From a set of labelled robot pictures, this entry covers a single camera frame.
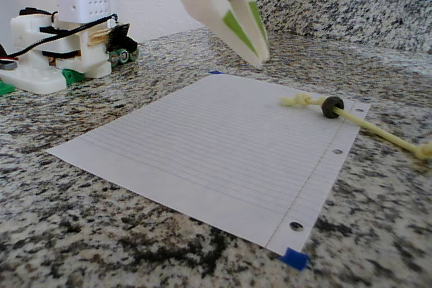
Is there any lined white paper sheet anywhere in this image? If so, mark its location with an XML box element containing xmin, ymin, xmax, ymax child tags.
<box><xmin>46</xmin><ymin>74</ymin><xmax>371</xmax><ymax>258</ymax></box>

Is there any yellow-green knotted rope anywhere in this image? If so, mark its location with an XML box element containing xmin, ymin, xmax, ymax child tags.
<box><xmin>279</xmin><ymin>93</ymin><xmax>432</xmax><ymax>161</ymax></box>

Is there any wooden shim stack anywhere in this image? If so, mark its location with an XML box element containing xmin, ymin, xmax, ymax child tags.
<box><xmin>88</xmin><ymin>30</ymin><xmax>111</xmax><ymax>47</ymax></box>

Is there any dark hex nut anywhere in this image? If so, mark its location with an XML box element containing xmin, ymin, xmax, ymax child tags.
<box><xmin>320</xmin><ymin>96</ymin><xmax>346</xmax><ymax>119</ymax></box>

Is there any granite backsplash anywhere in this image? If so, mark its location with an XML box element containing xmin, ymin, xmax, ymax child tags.
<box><xmin>252</xmin><ymin>0</ymin><xmax>432</xmax><ymax>53</ymax></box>

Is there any green table clamp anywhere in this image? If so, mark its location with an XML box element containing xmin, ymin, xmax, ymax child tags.
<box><xmin>62</xmin><ymin>68</ymin><xmax>85</xmax><ymax>86</ymax></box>
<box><xmin>0</xmin><ymin>80</ymin><xmax>16</xmax><ymax>96</ymax></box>

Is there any black base cable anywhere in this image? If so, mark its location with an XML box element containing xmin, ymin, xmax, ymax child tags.
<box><xmin>5</xmin><ymin>13</ymin><xmax>119</xmax><ymax>58</ymax></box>

